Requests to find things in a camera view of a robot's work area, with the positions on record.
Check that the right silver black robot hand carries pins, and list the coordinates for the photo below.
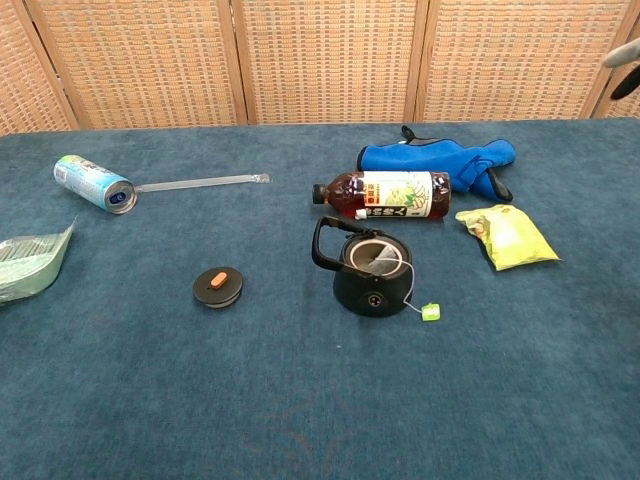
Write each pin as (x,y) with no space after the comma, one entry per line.
(627,54)

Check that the brown tea plastic bottle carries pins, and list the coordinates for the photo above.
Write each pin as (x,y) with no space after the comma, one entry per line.
(400,195)

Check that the black lid orange knob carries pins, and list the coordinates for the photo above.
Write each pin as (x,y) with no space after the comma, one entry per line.
(210,292)

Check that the yellow-green snack packet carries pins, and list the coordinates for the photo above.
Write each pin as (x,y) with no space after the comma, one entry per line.
(515,240)

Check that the blue mitt glove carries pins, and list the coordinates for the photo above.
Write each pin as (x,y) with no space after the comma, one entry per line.
(425,157)

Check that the woven wooden folding screen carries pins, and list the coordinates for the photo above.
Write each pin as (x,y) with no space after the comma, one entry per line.
(325,60)

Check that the clear wrapped drinking straw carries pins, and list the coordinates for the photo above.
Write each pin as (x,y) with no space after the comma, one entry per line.
(200,182)

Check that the blue table cloth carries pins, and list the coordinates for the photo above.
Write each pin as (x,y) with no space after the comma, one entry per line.
(300,390)

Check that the light blue drink can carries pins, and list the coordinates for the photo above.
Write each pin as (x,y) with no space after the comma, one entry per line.
(85,180)

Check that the pale green foil packet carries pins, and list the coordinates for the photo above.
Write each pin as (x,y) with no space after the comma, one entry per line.
(30,265)

